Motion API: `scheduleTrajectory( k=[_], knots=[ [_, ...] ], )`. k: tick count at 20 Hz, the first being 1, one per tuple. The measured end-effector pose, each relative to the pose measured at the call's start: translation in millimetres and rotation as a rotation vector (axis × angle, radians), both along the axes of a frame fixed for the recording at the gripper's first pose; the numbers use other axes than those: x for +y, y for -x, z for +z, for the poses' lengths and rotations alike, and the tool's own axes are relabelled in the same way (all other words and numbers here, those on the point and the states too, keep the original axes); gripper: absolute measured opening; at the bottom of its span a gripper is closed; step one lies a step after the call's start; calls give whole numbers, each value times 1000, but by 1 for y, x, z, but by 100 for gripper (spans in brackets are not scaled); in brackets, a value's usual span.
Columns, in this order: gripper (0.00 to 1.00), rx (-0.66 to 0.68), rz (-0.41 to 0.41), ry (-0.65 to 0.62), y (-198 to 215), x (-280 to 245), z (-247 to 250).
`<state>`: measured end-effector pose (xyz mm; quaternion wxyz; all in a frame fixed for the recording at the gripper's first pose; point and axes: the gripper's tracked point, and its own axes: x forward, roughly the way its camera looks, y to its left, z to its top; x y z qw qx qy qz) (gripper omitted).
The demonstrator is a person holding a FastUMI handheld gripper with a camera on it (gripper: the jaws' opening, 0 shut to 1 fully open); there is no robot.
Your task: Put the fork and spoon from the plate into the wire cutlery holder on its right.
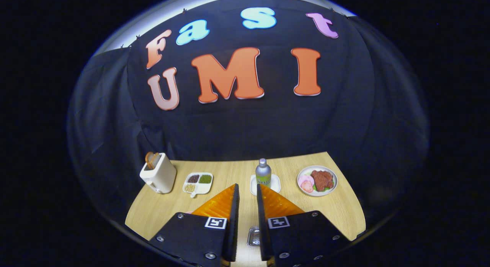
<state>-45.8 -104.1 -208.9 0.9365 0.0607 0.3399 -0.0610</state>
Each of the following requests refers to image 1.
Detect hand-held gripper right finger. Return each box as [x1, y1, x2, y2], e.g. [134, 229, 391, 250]
[256, 183, 351, 267]

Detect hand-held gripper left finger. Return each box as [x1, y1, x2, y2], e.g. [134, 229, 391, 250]
[149, 183, 240, 267]

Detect wooden handled metal spoon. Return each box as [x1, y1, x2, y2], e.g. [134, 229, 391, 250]
[247, 226, 261, 247]

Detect white square coaster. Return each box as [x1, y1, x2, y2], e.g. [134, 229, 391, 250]
[250, 174, 281, 197]

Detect white divided bean tray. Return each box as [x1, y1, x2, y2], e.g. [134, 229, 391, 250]
[183, 172, 214, 198]

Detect green soda bottle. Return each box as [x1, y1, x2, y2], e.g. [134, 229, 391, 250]
[255, 158, 272, 188]

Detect pink ham slices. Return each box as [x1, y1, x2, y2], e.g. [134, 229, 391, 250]
[299, 174, 315, 193]

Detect white food plate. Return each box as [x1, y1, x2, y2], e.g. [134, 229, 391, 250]
[297, 165, 338, 197]

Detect red meat piece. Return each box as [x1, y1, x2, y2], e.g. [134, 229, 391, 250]
[311, 170, 334, 192]

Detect white toaster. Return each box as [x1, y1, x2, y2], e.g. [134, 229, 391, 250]
[139, 152, 177, 194]

